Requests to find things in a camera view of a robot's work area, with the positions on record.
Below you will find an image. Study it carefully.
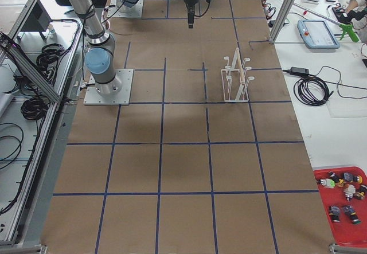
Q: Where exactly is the red parts tray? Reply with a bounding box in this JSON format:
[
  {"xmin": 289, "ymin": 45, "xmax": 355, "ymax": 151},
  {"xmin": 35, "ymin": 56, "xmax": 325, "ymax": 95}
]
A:
[{"xmin": 314, "ymin": 166, "xmax": 366, "ymax": 248}]

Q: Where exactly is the green handled tool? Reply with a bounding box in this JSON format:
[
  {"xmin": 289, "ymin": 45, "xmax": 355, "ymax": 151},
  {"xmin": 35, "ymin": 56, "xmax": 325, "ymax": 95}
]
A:
[{"xmin": 339, "ymin": 23, "xmax": 359, "ymax": 42}]

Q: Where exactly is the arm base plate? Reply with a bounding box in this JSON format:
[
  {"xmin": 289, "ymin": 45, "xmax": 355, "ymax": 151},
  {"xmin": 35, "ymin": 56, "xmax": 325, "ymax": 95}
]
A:
[
  {"xmin": 83, "ymin": 69, "xmax": 134, "ymax": 105},
  {"xmin": 107, "ymin": 0, "xmax": 144, "ymax": 18}
]

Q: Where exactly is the aluminium frame post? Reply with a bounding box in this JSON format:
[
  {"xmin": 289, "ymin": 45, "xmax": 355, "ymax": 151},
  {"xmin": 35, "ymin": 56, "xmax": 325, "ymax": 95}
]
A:
[{"xmin": 269, "ymin": 0, "xmax": 295, "ymax": 44}]

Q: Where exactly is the blue teach pendant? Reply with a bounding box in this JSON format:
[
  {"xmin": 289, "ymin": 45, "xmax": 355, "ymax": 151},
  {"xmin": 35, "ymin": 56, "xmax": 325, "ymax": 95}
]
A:
[{"xmin": 297, "ymin": 19, "xmax": 340, "ymax": 50}]

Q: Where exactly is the black power adapter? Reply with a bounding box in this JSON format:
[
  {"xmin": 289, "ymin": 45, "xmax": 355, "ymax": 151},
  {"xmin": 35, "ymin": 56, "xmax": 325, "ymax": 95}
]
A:
[{"xmin": 283, "ymin": 67, "xmax": 309, "ymax": 77}]

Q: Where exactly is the coiled black cable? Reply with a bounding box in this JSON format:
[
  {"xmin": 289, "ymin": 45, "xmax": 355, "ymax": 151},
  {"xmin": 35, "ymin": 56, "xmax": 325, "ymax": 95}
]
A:
[{"xmin": 294, "ymin": 76, "xmax": 334, "ymax": 107}]

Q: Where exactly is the white wire cup rack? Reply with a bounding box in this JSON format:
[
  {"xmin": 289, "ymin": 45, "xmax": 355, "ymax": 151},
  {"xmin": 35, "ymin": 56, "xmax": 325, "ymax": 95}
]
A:
[{"xmin": 221, "ymin": 48, "xmax": 255, "ymax": 103}]

